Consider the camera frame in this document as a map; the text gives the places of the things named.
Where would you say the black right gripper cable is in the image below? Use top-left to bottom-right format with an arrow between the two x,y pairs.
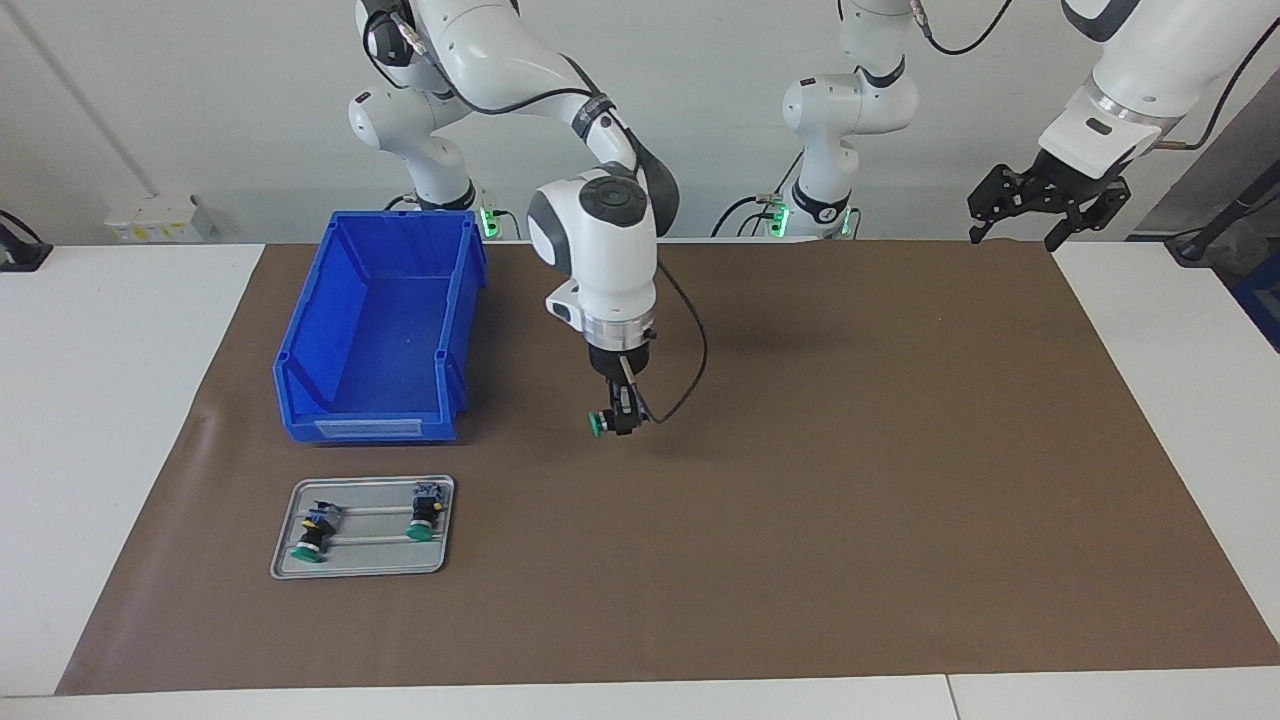
360,0 -> 709,426

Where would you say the black stand pole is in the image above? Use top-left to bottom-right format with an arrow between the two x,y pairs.
1165,165 -> 1280,266

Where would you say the brown paper table mat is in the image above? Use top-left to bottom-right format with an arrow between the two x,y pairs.
55,240 -> 1280,696

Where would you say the blue plastic storage bin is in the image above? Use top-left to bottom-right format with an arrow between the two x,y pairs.
273,210 -> 489,444

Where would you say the white wall socket box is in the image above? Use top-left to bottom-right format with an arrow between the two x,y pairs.
105,195 -> 216,244

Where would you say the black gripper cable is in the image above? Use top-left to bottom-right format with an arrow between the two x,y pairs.
360,0 -> 709,426
905,0 -> 1271,153

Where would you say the silver metal tray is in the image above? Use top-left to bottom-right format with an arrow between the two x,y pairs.
269,475 -> 456,580

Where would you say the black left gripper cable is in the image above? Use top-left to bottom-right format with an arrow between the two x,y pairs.
905,0 -> 1271,153

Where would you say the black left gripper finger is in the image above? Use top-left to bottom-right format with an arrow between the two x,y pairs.
1045,180 -> 1131,251
968,165 -> 1041,243

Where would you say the blue crate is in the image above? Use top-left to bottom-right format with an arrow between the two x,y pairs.
1232,275 -> 1280,353

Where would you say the black arm base cable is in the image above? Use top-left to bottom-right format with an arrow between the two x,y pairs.
712,150 -> 806,238

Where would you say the black clamp with cable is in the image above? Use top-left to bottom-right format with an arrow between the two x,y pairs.
0,210 -> 53,273

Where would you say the grey partition panel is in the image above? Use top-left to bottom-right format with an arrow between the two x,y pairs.
1130,95 -> 1280,241

